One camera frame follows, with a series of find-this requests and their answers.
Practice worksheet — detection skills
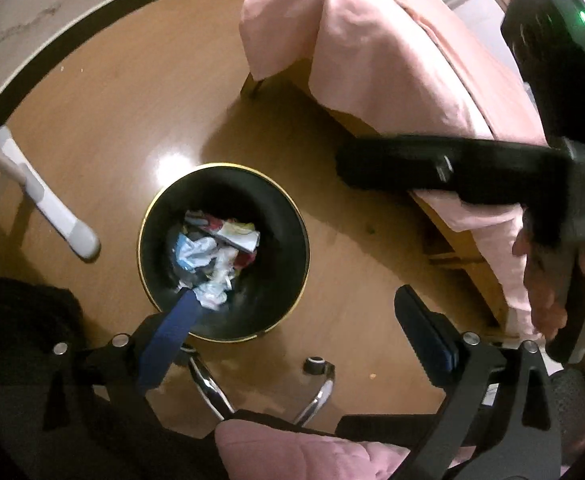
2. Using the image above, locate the red pink wrapper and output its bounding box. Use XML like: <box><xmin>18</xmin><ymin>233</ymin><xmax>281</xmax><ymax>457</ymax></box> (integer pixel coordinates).
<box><xmin>184</xmin><ymin>210</ymin><xmax>263</xmax><ymax>268</ymax></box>

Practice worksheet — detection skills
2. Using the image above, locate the pink bed sheet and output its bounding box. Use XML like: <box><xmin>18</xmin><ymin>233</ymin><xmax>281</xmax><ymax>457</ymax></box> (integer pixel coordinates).
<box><xmin>239</xmin><ymin>0</ymin><xmax>549</xmax><ymax>341</ymax></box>

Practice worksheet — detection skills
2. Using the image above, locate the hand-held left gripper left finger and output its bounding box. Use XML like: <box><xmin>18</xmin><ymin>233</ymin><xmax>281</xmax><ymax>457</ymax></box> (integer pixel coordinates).
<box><xmin>27</xmin><ymin>290</ymin><xmax>209</xmax><ymax>480</ymax></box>

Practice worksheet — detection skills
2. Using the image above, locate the pink seat cushion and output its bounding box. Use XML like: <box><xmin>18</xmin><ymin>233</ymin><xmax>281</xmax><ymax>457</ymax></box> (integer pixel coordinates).
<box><xmin>214</xmin><ymin>419</ymin><xmax>414</xmax><ymax>480</ymax></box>

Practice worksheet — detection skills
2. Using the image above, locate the black bin with gold rim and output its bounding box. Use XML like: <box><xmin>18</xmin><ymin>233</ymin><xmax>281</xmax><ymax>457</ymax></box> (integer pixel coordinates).
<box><xmin>137</xmin><ymin>162</ymin><xmax>311</xmax><ymax>344</ymax></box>

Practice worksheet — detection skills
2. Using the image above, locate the white grey furniture foot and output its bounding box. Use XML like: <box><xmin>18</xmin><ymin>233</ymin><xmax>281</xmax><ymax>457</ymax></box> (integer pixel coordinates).
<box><xmin>0</xmin><ymin>124</ymin><xmax>102</xmax><ymax>262</ymax></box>

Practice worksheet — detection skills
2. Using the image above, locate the white wrapper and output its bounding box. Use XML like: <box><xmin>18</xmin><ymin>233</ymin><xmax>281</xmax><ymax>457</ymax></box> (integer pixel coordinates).
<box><xmin>191</xmin><ymin>255</ymin><xmax>236</xmax><ymax>312</ymax></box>

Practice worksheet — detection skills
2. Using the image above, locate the person's right hand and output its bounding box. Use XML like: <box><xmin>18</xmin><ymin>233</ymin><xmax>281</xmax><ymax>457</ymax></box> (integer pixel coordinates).
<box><xmin>512</xmin><ymin>227</ymin><xmax>573</xmax><ymax>341</ymax></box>

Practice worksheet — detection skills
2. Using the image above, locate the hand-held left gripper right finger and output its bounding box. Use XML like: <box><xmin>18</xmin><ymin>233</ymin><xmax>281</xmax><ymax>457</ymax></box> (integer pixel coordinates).
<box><xmin>393</xmin><ymin>284</ymin><xmax>564</xmax><ymax>480</ymax></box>

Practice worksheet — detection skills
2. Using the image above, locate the chrome chair base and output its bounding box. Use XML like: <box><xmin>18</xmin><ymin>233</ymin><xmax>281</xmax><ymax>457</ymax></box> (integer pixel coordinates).
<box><xmin>185</xmin><ymin>344</ymin><xmax>336</xmax><ymax>427</ymax></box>

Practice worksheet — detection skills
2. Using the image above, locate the wooden bed frame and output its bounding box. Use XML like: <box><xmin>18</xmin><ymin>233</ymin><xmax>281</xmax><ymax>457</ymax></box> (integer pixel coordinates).
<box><xmin>241</xmin><ymin>74</ymin><xmax>515</xmax><ymax>332</ymax></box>

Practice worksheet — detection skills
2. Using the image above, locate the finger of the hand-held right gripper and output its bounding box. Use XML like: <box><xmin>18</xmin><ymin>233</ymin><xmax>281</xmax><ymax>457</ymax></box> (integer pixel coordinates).
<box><xmin>335</xmin><ymin>133</ymin><xmax>574</xmax><ymax>209</ymax></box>

